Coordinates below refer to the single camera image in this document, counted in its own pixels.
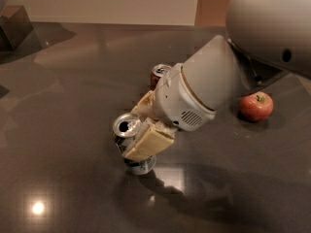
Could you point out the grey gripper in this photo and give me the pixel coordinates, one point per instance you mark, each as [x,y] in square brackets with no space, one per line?
[175,101]

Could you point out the green silver 7up can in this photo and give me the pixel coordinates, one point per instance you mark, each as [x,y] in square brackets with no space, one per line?
[125,128]

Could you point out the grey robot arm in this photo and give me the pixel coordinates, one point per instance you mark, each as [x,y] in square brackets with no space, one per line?
[273,34]

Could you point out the red soda can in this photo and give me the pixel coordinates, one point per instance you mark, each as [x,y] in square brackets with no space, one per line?
[158,72]

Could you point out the red apple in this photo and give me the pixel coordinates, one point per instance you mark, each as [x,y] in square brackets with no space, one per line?
[257,106]

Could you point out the dark brown box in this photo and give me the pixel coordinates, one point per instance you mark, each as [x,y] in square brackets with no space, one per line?
[15,26]

